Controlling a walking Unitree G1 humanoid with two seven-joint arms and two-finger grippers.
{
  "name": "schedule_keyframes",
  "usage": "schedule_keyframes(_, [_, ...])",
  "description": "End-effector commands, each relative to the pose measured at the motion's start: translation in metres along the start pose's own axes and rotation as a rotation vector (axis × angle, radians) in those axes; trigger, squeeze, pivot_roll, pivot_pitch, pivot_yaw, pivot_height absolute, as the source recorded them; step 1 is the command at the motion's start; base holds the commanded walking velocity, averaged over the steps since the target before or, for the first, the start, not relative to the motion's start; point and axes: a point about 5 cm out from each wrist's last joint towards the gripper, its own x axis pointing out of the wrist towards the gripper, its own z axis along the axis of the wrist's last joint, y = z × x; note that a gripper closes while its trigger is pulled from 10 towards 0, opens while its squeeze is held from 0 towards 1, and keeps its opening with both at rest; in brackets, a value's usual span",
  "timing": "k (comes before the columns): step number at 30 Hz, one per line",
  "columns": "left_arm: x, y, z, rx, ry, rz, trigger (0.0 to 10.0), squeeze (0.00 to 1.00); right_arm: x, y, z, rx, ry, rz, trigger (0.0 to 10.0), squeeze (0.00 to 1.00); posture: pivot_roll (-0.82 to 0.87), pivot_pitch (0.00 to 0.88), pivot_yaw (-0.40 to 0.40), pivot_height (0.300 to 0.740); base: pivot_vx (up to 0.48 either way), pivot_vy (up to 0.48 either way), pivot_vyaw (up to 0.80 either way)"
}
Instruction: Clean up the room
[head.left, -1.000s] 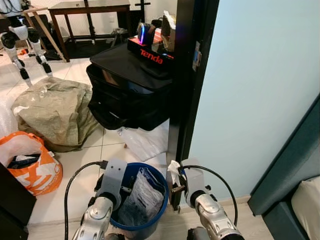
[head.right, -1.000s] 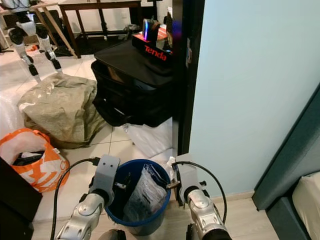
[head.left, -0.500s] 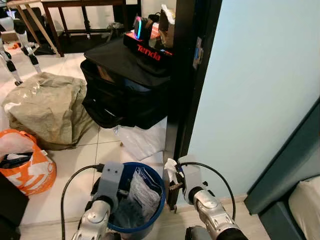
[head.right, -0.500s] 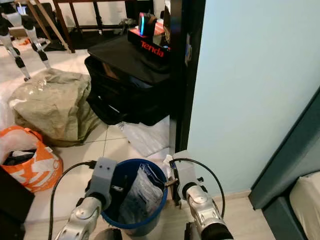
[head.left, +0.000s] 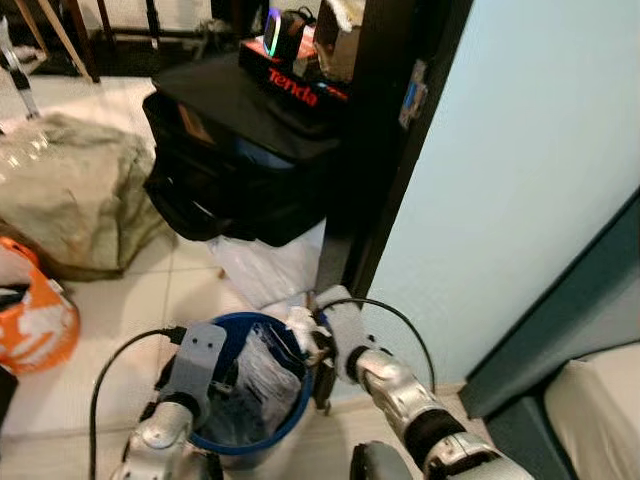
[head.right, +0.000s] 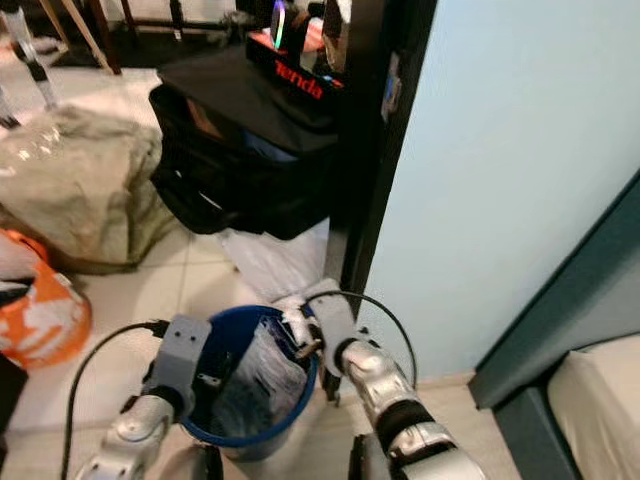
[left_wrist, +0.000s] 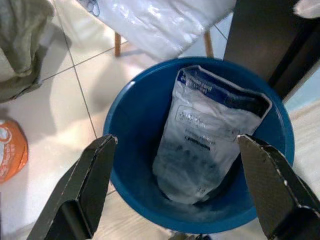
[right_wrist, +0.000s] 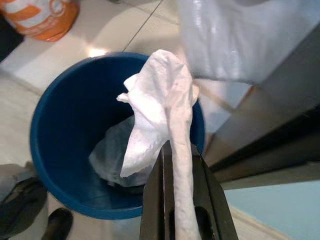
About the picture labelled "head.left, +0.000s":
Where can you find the beige fabric sack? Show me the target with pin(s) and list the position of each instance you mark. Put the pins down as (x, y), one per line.
(70, 200)

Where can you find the dark grey robot leg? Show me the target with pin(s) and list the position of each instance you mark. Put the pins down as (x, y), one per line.
(380, 465)

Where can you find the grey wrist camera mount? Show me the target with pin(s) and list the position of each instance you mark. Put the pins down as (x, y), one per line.
(342, 325)
(195, 355)

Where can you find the white tissue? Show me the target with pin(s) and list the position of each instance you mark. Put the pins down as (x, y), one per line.
(301, 322)

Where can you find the black Tenda router box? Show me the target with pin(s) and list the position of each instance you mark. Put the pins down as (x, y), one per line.
(295, 85)

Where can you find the crumpled clear plastic wrapper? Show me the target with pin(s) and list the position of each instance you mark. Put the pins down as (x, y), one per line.
(262, 385)

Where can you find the white plastic bag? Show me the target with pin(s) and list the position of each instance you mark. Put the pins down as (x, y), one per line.
(265, 265)

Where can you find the large black fabric bag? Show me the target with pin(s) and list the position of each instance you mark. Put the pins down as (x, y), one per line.
(230, 180)

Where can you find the brown cardboard box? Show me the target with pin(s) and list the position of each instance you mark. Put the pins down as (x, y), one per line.
(340, 50)

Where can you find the blue plastic bucket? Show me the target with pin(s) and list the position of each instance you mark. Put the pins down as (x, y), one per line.
(240, 455)

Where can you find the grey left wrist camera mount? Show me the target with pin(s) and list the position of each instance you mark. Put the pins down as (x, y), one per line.
(195, 355)

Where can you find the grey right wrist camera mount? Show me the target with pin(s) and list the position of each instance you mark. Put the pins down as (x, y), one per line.
(342, 325)

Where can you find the black door frame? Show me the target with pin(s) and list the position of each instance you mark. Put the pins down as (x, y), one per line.
(400, 170)

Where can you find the standing silver humanoid robot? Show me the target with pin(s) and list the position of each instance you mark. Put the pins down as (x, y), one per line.
(22, 90)

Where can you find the orange and white bag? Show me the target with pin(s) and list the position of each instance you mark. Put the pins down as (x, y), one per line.
(45, 330)

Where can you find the light wooden table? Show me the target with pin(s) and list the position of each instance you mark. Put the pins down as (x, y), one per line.
(80, 45)

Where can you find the dark wooden table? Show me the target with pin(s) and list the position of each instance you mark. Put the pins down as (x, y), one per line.
(180, 38)

